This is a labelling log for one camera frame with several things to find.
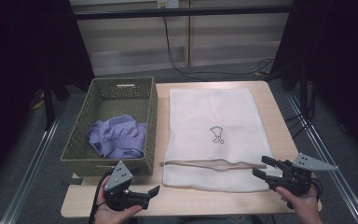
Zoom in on dark curtain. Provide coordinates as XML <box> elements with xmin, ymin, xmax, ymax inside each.
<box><xmin>0</xmin><ymin>0</ymin><xmax>95</xmax><ymax>190</ymax></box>
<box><xmin>269</xmin><ymin>0</ymin><xmax>358</xmax><ymax>162</ymax></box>

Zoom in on green woven basket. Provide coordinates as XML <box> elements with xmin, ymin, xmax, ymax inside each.
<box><xmin>60</xmin><ymin>76</ymin><xmax>158</xmax><ymax>177</ymax></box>

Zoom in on person's right hand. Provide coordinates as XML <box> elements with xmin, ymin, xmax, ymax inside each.
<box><xmin>274</xmin><ymin>185</ymin><xmax>324</xmax><ymax>224</ymax></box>

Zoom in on purple garment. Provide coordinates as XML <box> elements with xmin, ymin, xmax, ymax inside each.
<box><xmin>86</xmin><ymin>114</ymin><xmax>148</xmax><ymax>161</ymax></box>

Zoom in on black wall cable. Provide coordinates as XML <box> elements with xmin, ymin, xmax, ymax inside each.
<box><xmin>162</xmin><ymin>16</ymin><xmax>276</xmax><ymax>82</ymax></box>

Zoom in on person's clothing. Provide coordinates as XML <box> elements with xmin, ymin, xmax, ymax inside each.
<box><xmin>135</xmin><ymin>215</ymin><xmax>255</xmax><ymax>224</ymax></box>

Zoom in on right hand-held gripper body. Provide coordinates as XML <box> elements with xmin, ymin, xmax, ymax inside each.
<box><xmin>268</xmin><ymin>151</ymin><xmax>339</xmax><ymax>198</ymax></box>

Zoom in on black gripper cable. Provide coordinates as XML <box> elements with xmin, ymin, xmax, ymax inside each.
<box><xmin>310</xmin><ymin>177</ymin><xmax>324</xmax><ymax>200</ymax></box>
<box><xmin>88</xmin><ymin>170</ymin><xmax>110</xmax><ymax>224</ymax></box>

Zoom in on metal floor rail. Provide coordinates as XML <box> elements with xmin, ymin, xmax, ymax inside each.
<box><xmin>284</xmin><ymin>91</ymin><xmax>358</xmax><ymax>224</ymax></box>
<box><xmin>0</xmin><ymin>102</ymin><xmax>65</xmax><ymax>224</ymax></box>

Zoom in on dark tape piece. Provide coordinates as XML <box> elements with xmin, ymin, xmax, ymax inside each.
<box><xmin>62</xmin><ymin>177</ymin><xmax>84</xmax><ymax>188</ymax></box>

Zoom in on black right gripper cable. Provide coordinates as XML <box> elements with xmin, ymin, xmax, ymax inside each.
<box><xmin>310</xmin><ymin>177</ymin><xmax>324</xmax><ymax>200</ymax></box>

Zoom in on white mesh laundry bag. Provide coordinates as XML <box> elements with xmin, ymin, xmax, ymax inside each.
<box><xmin>159</xmin><ymin>87</ymin><xmax>283</xmax><ymax>194</ymax></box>

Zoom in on person's left hand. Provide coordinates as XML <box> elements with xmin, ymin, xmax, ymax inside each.
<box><xmin>93</xmin><ymin>175</ymin><xmax>145</xmax><ymax>224</ymax></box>

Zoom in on white power outlet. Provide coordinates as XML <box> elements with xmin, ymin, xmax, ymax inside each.
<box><xmin>156</xmin><ymin>0</ymin><xmax>181</xmax><ymax>9</ymax></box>

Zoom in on black floor cables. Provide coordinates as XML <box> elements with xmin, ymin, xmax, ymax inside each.
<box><xmin>282</xmin><ymin>83</ymin><xmax>318</xmax><ymax>139</ymax></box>

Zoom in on black horizontal bar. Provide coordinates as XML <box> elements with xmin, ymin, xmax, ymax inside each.
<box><xmin>74</xmin><ymin>5</ymin><xmax>295</xmax><ymax>21</ymax></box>

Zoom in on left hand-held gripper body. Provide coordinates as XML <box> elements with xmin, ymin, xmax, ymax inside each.
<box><xmin>103</xmin><ymin>160</ymin><xmax>151</xmax><ymax>212</ymax></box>

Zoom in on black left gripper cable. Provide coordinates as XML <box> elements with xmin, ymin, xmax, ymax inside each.
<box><xmin>88</xmin><ymin>170</ymin><xmax>110</xmax><ymax>224</ymax></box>

